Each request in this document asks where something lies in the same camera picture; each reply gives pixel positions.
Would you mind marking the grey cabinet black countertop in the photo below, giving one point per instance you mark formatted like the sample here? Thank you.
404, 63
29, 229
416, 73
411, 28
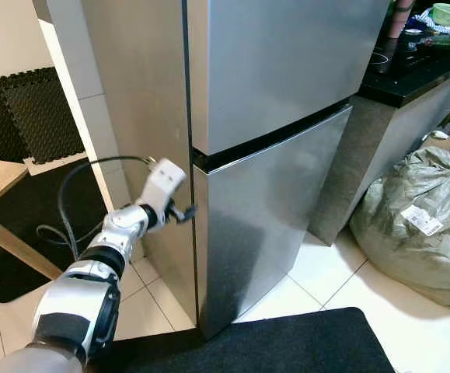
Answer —
419, 78

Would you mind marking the pink tumbler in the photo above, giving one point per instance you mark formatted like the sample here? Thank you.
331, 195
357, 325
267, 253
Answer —
399, 19

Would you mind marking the black doormat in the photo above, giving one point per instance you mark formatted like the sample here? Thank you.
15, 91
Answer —
287, 346

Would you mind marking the grey green woven sack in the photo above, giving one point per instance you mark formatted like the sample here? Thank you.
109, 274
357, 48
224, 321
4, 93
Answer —
419, 225

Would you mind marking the silver fridge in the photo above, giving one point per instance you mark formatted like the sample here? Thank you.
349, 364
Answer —
287, 70

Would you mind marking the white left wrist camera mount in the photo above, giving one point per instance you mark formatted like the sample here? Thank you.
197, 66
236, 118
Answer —
162, 183

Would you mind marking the black foam puzzle mat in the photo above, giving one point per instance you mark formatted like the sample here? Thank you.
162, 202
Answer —
30, 116

